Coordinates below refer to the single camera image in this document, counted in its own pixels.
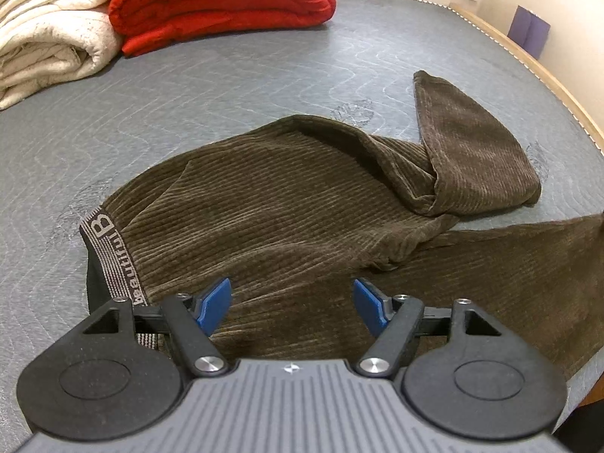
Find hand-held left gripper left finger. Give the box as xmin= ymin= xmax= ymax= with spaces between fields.
xmin=89 ymin=278 xmax=233 ymax=379

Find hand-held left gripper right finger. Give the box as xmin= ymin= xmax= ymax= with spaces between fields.
xmin=352 ymin=278 xmax=504 ymax=379

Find brown corduroy pants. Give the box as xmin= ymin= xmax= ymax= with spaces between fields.
xmin=84 ymin=70 xmax=604 ymax=384

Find grey quilted mattress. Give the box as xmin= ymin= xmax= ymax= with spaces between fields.
xmin=0 ymin=0 xmax=604 ymax=437

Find red folded blanket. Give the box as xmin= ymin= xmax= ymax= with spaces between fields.
xmin=108 ymin=0 xmax=337 ymax=58

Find white folded blanket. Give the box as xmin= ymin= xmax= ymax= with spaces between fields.
xmin=0 ymin=0 xmax=129 ymax=111

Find wooden bed frame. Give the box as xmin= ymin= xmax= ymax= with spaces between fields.
xmin=450 ymin=2 xmax=604 ymax=153

